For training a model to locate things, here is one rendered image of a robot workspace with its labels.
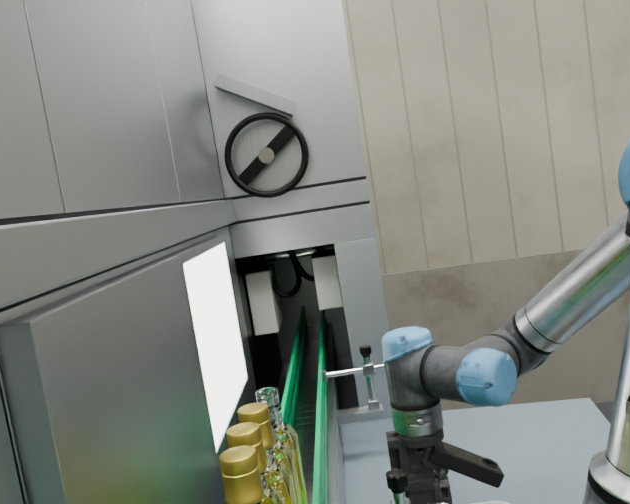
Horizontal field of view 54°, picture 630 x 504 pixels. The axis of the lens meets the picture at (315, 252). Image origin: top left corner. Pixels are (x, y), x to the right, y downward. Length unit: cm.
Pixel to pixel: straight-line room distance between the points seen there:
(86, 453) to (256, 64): 123
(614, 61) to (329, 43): 195
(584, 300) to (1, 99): 71
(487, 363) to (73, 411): 51
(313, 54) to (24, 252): 121
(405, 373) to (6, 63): 62
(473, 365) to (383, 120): 243
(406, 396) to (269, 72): 98
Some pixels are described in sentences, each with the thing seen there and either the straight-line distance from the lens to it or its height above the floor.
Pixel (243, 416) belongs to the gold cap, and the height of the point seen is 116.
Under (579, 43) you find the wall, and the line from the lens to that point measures 332.
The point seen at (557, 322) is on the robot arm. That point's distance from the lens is 91.
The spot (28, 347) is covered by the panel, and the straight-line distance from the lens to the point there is 52.
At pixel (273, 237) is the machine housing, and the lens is 161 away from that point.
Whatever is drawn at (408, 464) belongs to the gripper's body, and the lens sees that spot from 98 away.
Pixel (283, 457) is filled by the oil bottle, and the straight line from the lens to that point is 76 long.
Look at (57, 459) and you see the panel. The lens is 54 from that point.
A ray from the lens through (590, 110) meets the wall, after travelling 329.
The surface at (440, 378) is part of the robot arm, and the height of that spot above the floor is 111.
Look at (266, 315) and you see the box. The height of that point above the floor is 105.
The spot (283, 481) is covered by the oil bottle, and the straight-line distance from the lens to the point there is 71.
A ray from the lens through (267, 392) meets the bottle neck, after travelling 82.
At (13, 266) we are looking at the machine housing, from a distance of 52.
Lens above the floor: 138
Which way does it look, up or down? 6 degrees down
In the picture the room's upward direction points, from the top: 9 degrees counter-clockwise
